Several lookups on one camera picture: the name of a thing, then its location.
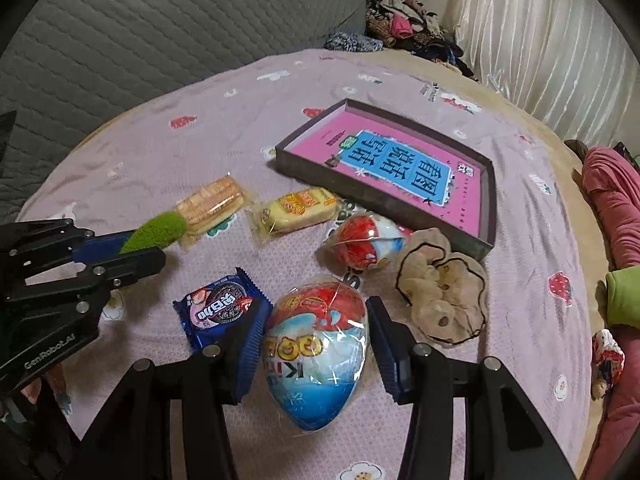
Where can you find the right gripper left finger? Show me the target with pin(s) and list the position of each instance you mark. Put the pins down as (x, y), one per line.
(167, 421)

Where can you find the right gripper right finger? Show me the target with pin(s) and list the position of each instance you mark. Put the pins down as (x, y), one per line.
(505, 437)

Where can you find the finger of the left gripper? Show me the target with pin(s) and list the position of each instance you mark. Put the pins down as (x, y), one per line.
(94, 249)
(122, 270)

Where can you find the green fuzzy hair scrunchie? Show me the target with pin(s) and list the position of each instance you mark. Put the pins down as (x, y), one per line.
(161, 231)

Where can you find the blue oreo cookie pack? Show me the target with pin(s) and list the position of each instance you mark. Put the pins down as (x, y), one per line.
(208, 312)

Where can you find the wafer biscuit clear pack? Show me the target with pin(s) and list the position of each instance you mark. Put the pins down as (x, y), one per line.
(209, 206)

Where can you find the beige sheer hair scrunchie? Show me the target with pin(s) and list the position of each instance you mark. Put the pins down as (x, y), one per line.
(446, 291)

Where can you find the yellow cake snack pack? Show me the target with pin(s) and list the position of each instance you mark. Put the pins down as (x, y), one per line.
(291, 212)

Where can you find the large blue white surprise egg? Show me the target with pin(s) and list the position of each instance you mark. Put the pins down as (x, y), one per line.
(314, 350)

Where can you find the red surprise egg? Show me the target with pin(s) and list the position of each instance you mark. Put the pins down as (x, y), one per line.
(366, 241)

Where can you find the purple strawberry print blanket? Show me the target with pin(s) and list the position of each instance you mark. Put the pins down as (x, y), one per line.
(280, 125)

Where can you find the floral small cloth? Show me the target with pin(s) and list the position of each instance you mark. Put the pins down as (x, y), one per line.
(608, 362)

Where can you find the green fleece garment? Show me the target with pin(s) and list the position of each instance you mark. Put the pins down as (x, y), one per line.
(623, 287)

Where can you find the grey quilted headboard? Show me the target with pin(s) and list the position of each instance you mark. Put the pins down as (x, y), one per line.
(74, 64)

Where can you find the pink quilt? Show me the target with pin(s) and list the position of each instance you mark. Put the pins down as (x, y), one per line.
(612, 185)

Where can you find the dark tray box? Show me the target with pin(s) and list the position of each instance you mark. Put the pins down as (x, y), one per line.
(388, 206)

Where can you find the tan bed sheet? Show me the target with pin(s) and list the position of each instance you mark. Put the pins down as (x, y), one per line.
(565, 185)

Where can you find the dark floral pillow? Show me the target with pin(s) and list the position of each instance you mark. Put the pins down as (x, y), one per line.
(352, 42)

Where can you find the pile of clothes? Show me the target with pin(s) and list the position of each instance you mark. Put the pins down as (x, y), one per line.
(407, 25)

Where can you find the white curtain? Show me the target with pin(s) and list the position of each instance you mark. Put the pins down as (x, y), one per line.
(564, 62)

